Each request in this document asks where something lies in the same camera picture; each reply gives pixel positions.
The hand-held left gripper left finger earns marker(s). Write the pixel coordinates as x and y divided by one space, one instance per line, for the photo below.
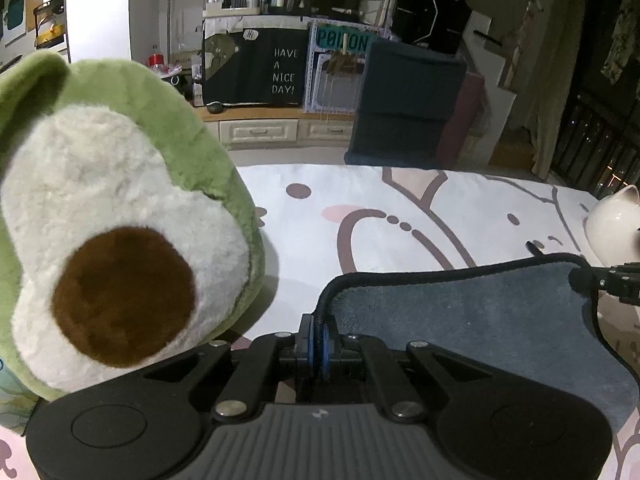
310 347

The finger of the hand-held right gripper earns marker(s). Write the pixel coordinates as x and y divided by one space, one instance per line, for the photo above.
612 280

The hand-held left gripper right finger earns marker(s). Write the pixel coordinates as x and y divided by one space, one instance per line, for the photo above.
327 349

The grey-blue towel with black edge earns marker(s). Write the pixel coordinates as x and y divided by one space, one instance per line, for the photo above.
465 305

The white cat-shaped lamp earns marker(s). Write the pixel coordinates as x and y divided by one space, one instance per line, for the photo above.
612 230

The dark window railing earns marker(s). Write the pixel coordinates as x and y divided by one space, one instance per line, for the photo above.
595 140

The white cartoon printed blanket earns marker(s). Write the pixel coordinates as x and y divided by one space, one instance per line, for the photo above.
400 210

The beige curtain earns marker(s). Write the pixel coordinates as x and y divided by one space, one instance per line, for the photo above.
560 70

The cream cabinet with drawers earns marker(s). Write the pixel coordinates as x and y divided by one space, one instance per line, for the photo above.
270 130

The green avocado plush toy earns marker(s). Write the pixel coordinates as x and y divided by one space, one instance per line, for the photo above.
125 200

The patterned hanging garment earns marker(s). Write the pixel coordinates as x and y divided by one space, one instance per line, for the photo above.
619 40

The dark blue floor chair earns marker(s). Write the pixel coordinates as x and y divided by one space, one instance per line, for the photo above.
405 105

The white pegboard rack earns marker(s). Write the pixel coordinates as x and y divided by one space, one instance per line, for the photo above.
335 92

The small dark round object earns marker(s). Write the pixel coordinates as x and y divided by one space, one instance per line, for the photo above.
215 107

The black printed hanging cloth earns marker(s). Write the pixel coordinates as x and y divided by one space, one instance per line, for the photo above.
260 67

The green patterned cloth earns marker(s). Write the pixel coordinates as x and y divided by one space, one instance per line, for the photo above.
15 395

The teal sign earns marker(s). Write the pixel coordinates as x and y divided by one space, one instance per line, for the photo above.
345 39

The red-lidded jar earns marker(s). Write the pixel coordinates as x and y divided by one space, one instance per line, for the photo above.
157 61

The black hanging clothing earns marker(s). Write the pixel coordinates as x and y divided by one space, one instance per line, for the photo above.
435 5

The white refrigerator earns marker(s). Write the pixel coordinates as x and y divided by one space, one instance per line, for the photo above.
97 10

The kitchen rack with pots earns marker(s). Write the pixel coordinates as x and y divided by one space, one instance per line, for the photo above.
50 15

